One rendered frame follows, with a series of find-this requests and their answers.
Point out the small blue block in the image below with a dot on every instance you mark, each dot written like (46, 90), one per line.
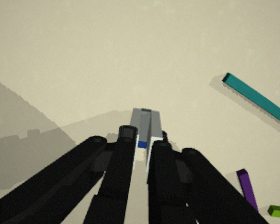
(142, 144)

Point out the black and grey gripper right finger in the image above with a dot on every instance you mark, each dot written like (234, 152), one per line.
(214, 199)

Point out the turquoise rod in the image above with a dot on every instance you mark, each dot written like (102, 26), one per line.
(252, 94)

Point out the purple rod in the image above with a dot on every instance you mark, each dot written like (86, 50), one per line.
(247, 187)

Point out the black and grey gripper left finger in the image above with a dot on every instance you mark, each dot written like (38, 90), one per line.
(49, 196)

